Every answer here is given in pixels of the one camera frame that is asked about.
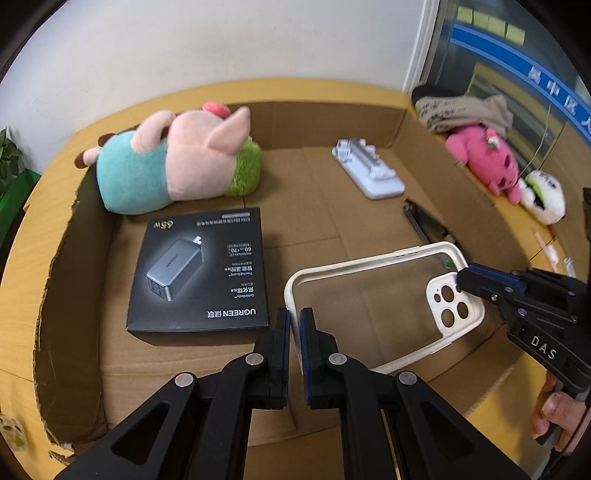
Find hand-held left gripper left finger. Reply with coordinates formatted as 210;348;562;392
55;308;293;480

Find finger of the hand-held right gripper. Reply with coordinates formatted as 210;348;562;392
468;262;525;289
456;270;509;305

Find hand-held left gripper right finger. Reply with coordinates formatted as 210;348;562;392
298;307;532;480

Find cream clear phone case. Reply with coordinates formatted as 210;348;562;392
284;241;485;374

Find brown cardboard box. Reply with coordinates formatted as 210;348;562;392
32;99;561;450

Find black charger box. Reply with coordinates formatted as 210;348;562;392
126;207;270;334

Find black glasses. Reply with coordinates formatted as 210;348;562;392
403;198;458;245

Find white power strip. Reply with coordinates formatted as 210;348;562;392
331;138;406;200

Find person's right hand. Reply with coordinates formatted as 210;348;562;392
531;374;591;450

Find pink white pen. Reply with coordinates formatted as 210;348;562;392
533;231;559;264

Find white panda plush toy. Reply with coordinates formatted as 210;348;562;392
517;170;566;225

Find magenta plush toy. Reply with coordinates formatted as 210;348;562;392
445;124;522;204

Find grey cloth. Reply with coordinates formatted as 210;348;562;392
414;85;514;137

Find pink pig plush toy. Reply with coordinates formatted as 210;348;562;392
74;102;263;215

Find blue window banner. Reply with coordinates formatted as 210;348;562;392
450;18;591;139

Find small printed packet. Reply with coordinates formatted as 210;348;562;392
0;413;28;450

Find green potted plant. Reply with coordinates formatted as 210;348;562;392
0;128;25;190

